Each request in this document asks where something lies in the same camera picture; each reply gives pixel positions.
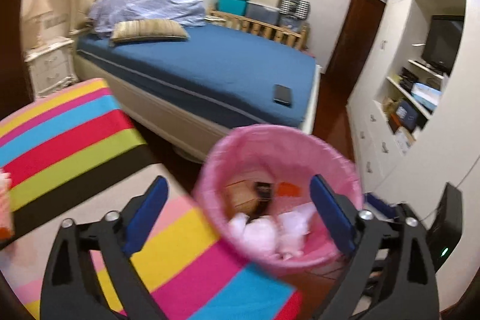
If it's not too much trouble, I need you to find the teal storage bin lower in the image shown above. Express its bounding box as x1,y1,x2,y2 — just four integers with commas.
217,0,248,16

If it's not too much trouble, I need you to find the white nightstand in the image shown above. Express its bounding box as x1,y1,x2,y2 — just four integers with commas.
24,37,78,100

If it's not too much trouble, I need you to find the checkered bag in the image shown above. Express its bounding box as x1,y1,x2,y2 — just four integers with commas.
280,0,311,20

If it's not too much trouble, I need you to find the pink lined trash bin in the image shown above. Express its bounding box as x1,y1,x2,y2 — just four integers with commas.
193,124,364,275

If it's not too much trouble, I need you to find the rainbow striped tablecloth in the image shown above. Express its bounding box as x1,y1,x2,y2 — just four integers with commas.
1,79,301,319

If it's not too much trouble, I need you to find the black phone on bed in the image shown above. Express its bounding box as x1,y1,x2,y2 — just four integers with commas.
273,85,292,107

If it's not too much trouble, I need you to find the striped brown pillow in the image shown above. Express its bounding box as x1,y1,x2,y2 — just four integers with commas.
110,19,190,44

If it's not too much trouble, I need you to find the white plastic bag bundle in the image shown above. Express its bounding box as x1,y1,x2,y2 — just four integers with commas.
228,213,279,257

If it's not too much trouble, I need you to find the black television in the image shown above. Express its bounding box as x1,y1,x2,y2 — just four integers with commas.
421,15,465,76

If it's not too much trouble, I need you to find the small black box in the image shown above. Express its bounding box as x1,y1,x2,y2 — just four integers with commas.
252,182,274,218

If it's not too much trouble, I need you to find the dark wooden door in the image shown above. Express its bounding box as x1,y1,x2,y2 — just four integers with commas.
325,0,386,84

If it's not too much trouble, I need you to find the beige table lamp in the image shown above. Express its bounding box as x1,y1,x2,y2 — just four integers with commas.
27,0,53,49

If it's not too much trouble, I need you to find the beige tufted headboard bed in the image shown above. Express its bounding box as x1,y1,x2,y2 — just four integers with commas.
70,0,320,161

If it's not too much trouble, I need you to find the blue striped duvet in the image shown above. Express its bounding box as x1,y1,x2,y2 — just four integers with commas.
88,0,206,38

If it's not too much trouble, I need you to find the brown cardboard box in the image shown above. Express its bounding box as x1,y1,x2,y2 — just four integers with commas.
224,180,260,218

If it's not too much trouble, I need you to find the wooden crib rail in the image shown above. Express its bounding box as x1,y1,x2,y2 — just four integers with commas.
205,10,310,51

